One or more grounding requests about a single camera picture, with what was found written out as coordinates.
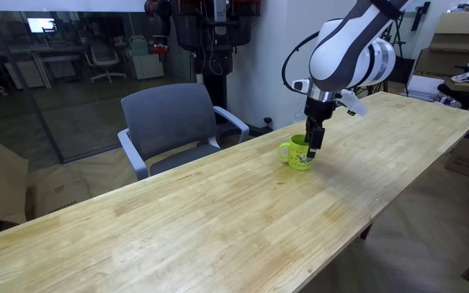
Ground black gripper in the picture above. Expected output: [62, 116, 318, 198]
[303, 98, 339, 160]

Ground green mug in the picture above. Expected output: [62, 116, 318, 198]
[277, 134, 319, 173]

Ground small white box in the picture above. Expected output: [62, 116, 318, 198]
[406, 72, 446, 103]

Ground red black Baxter robot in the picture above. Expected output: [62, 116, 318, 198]
[144, 0, 276, 137]

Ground grey office chair white arms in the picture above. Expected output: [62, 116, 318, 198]
[116, 82, 251, 183]

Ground black round stool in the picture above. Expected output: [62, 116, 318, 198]
[437, 79, 469, 113]

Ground white cabinet behind glass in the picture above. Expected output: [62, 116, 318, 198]
[129, 51, 166, 84]

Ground flat cardboard sheet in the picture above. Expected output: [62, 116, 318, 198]
[412, 10, 469, 79]

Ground office chair with white base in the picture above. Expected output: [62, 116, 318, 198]
[83, 41, 129, 85]

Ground grey drawer unit behind glass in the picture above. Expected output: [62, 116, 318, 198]
[5, 58, 48, 92]

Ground lit computer monitor behind glass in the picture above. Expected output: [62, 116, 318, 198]
[25, 17, 57, 36]

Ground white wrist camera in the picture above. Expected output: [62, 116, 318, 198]
[337, 89, 370, 119]

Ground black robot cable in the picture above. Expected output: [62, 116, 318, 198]
[280, 30, 323, 95]

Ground black camera tripod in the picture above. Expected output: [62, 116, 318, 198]
[386, 10, 417, 97]

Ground black wall mounted device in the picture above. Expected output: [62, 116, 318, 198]
[411, 0, 432, 33]

